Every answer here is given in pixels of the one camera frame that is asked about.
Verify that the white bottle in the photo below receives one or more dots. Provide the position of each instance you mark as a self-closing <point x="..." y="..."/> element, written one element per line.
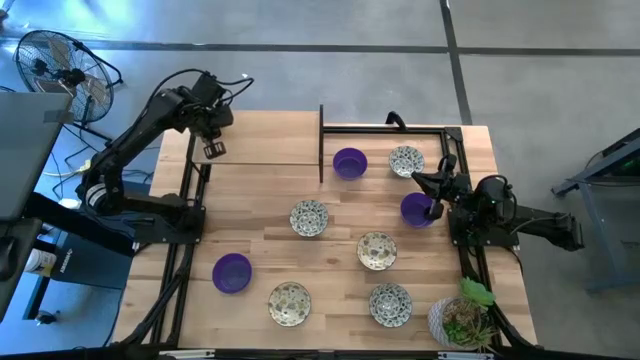
<point x="40" y="260"/>

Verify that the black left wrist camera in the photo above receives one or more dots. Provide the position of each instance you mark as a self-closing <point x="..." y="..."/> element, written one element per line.
<point x="207" y="89"/>

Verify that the white pot with succulents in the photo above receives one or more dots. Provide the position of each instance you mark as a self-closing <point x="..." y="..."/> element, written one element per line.
<point x="457" y="320"/>

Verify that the black caster wheel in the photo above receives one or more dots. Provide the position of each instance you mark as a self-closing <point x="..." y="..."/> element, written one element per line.
<point x="46" y="317"/>

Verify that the black diagonal beam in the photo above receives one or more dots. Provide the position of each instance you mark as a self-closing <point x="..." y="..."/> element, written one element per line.
<point x="60" y="220"/>

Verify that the black floor fan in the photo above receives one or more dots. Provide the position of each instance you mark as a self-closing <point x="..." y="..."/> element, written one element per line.
<point x="70" y="77"/>

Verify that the wooden shelf with black legs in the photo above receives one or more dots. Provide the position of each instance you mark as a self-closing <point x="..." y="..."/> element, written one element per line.
<point x="270" y="137"/>

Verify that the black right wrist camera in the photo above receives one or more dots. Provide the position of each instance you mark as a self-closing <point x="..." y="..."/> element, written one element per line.
<point x="448" y="162"/>

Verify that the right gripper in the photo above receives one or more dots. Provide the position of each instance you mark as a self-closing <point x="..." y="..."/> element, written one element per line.
<point x="452" y="186"/>

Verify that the black aluminium table frame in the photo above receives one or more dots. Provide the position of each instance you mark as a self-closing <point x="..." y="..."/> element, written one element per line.
<point x="380" y="130"/>

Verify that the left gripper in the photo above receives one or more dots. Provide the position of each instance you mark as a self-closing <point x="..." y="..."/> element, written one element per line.
<point x="216" y="120"/>

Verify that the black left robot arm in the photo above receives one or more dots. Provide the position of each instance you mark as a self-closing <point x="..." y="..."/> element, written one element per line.
<point x="125" y="145"/>

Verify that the grey desk top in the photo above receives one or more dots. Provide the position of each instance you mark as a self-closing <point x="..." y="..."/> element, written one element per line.
<point x="30" y="155"/>

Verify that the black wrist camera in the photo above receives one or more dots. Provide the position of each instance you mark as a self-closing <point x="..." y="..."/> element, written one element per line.
<point x="448" y="162"/>
<point x="207" y="89"/>

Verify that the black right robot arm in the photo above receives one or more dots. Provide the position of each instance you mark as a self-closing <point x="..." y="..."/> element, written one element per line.
<point x="540" y="222"/>

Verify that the blue-grey metal cart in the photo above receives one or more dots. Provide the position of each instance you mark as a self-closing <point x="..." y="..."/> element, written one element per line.
<point x="589" y="230"/>

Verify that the black computer case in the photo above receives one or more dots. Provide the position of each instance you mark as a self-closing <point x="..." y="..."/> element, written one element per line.
<point x="95" y="265"/>

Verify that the yellow white power strip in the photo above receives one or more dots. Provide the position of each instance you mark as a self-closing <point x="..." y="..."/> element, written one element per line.
<point x="88" y="166"/>

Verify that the small white floor object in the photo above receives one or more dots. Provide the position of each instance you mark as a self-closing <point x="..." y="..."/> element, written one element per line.
<point x="69" y="203"/>

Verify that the black curved bracket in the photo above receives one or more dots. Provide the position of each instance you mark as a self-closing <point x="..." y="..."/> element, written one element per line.
<point x="397" y="119"/>

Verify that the purple mini bowl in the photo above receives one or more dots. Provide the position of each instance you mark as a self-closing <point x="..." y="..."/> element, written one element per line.
<point x="232" y="273"/>
<point x="412" y="207"/>
<point x="350" y="163"/>

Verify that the white metal bracket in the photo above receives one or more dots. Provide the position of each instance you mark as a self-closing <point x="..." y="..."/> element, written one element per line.
<point x="465" y="355"/>
<point x="187" y="354"/>

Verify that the teal bowl speckled inside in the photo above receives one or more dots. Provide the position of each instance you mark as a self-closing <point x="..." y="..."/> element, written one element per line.
<point x="406" y="160"/>
<point x="390" y="305"/>

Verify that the yellow bowl speckled inside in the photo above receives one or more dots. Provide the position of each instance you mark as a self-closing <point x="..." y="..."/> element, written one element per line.
<point x="376" y="250"/>
<point x="289" y="303"/>
<point x="309" y="218"/>

